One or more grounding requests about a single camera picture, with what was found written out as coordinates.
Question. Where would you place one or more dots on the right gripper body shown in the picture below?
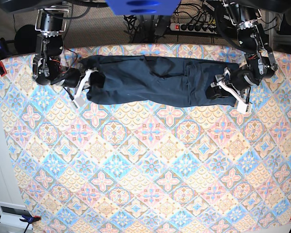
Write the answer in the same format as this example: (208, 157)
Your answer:
(76, 81)

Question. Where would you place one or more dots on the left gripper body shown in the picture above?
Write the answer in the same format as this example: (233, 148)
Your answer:
(233, 83)

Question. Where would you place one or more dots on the dark blue t-shirt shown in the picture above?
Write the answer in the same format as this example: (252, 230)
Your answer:
(178, 82)

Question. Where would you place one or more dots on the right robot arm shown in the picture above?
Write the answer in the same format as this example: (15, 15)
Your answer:
(51, 22)

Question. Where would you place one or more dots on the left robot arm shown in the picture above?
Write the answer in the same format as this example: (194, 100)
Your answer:
(239, 26)

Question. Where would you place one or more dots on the white power strip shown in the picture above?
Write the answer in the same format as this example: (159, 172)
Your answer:
(202, 28)

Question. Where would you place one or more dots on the colourful patterned tablecloth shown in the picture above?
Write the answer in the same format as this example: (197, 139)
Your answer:
(144, 167)

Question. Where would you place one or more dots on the blue clamp back left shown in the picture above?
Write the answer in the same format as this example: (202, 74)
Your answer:
(3, 55)

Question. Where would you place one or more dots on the blue clamp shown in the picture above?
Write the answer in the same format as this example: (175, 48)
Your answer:
(3, 55)
(26, 219)

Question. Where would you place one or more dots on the blue clamp front left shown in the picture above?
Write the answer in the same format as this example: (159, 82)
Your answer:
(26, 219)

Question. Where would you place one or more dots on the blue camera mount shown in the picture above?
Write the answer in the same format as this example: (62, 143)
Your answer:
(143, 7)

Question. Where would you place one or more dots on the white wall outlet box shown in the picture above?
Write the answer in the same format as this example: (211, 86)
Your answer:
(14, 209)

